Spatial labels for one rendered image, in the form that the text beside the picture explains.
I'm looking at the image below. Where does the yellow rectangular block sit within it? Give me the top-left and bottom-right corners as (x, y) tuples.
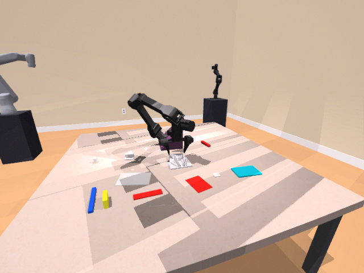
(102, 190), (109, 209)

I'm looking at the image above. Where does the blue long bar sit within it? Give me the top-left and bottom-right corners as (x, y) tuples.
(88, 187), (96, 214)

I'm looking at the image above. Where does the red flat bar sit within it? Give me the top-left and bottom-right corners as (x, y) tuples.
(133, 189), (163, 200)

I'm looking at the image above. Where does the cyan rectangular plate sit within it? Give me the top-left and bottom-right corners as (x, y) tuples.
(231, 166), (262, 177)

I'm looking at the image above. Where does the red flat rectangular plate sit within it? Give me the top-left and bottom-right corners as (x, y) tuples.
(186, 176), (212, 193)

